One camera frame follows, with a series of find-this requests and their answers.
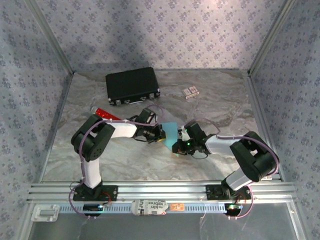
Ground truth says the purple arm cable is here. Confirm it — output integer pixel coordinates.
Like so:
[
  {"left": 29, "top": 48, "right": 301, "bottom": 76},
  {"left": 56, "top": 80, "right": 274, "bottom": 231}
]
[
  {"left": 183, "top": 117, "right": 280, "bottom": 221},
  {"left": 69, "top": 104, "right": 165, "bottom": 221}
]

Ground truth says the black left controller board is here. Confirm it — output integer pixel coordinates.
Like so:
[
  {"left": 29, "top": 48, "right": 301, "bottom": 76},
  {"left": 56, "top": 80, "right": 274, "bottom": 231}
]
[{"left": 82, "top": 203, "right": 105, "bottom": 217}]

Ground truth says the playing card box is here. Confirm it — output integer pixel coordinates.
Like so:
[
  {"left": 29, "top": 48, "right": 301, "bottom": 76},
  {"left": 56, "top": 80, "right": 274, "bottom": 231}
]
[{"left": 181, "top": 84, "right": 201, "bottom": 100}]

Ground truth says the aluminium side rail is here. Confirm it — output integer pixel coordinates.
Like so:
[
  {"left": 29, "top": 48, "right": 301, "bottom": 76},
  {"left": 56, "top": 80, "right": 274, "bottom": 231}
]
[
  {"left": 246, "top": 71, "right": 285, "bottom": 182},
  {"left": 37, "top": 72, "right": 76, "bottom": 183}
]

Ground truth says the black briefcase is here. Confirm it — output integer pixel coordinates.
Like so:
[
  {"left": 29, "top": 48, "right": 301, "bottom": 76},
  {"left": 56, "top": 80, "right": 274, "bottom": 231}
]
[{"left": 104, "top": 66, "right": 161, "bottom": 108}]

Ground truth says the black right controller board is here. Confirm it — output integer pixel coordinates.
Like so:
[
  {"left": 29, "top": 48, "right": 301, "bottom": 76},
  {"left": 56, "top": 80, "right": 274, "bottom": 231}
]
[{"left": 224, "top": 203, "right": 243, "bottom": 216}]

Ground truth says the newspaper wrapped roll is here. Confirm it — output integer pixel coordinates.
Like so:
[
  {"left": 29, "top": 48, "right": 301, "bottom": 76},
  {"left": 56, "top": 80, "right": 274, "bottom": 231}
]
[{"left": 131, "top": 199, "right": 169, "bottom": 217}]

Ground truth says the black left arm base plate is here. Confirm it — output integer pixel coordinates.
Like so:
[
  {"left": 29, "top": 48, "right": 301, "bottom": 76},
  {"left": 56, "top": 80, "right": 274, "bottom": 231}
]
[{"left": 72, "top": 184, "right": 119, "bottom": 202}]

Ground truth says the aluminium corner post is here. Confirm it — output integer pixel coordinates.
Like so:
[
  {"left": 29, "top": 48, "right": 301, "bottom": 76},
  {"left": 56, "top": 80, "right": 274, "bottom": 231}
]
[
  {"left": 247, "top": 0, "right": 300, "bottom": 76},
  {"left": 26, "top": 0, "right": 76, "bottom": 75}
]

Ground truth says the white plastic bracket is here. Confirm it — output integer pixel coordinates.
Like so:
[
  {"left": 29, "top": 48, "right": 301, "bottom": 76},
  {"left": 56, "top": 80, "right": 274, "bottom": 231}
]
[{"left": 30, "top": 204, "right": 61, "bottom": 223}]

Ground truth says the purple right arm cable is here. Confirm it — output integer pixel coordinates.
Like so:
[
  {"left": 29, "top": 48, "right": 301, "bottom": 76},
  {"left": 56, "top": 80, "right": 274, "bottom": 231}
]
[{"left": 183, "top": 117, "right": 280, "bottom": 221}]

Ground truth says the red glitter tube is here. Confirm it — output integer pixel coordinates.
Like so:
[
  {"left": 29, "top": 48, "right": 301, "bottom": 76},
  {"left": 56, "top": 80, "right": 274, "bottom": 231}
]
[{"left": 89, "top": 105, "right": 123, "bottom": 122}]

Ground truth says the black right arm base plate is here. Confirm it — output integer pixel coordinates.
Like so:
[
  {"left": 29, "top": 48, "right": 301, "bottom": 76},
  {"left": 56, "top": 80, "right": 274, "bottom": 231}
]
[{"left": 206, "top": 184, "right": 252, "bottom": 201}]

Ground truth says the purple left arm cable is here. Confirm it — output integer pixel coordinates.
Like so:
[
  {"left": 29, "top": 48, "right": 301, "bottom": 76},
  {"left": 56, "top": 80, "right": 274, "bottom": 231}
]
[{"left": 69, "top": 104, "right": 165, "bottom": 221}]

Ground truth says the long aluminium base rail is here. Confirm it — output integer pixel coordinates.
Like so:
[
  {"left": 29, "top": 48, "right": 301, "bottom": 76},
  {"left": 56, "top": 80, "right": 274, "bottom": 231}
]
[{"left": 26, "top": 182, "right": 297, "bottom": 202}]

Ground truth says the light blue paper sheet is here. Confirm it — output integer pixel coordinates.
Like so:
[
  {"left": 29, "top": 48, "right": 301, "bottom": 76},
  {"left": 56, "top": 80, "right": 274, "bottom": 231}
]
[{"left": 159, "top": 121, "right": 181, "bottom": 158}]

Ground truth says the slotted grey cable duct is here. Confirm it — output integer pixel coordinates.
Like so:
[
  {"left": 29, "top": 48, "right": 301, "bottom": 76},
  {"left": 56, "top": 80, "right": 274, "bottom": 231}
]
[{"left": 58, "top": 202, "right": 228, "bottom": 215}]

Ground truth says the black controller board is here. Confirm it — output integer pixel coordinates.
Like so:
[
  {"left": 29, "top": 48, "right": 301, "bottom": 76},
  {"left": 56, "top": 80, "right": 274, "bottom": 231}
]
[
  {"left": 224, "top": 203, "right": 243, "bottom": 216},
  {"left": 82, "top": 203, "right": 105, "bottom": 217}
]

